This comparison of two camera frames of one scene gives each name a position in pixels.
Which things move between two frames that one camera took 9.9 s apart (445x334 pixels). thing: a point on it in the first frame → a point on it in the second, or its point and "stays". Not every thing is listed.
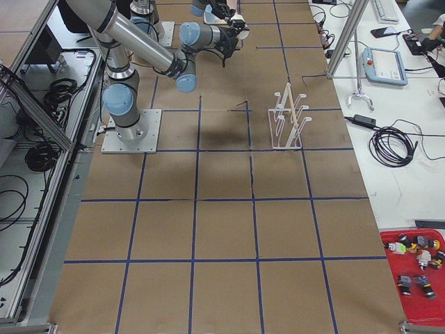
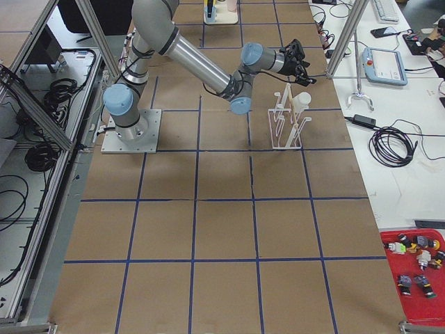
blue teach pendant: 384,66 stays
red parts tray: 420,285 stays
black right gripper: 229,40 → 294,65
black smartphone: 380,32 stays
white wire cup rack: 284,129 stays
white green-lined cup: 209,17 → 301,101
